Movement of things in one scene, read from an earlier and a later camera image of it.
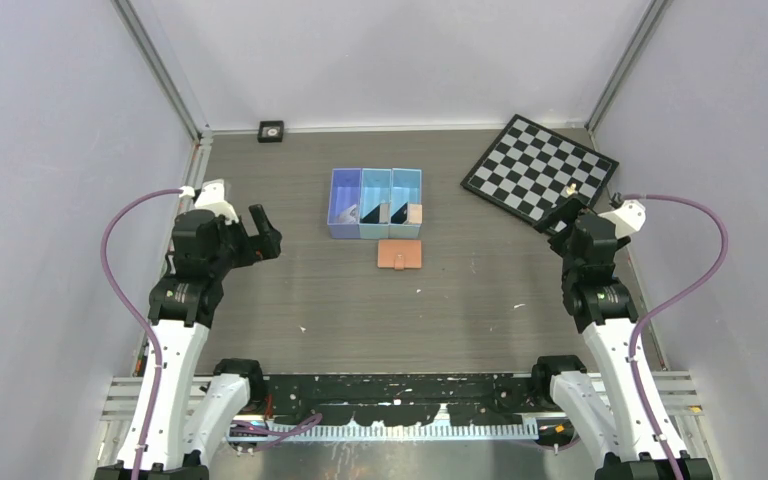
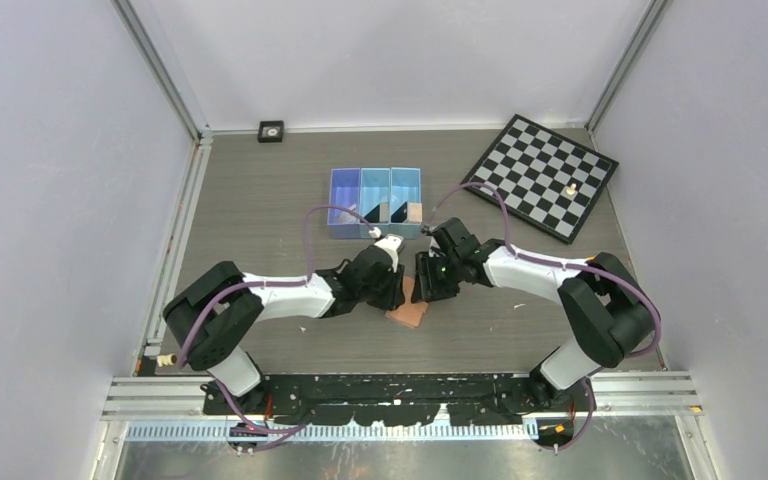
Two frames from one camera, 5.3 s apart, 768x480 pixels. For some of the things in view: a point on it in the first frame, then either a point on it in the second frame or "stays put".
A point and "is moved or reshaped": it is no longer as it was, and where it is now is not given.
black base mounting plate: [402, 399] stays put
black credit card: [400, 216] stays put
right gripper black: [567, 212] -> [427, 289]
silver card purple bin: [348, 215] stays put
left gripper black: [262, 246] -> [393, 295]
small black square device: [270, 131] stays put
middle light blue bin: [375, 185] stays put
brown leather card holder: [399, 254] is moved or reshaped
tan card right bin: [415, 213] stays put
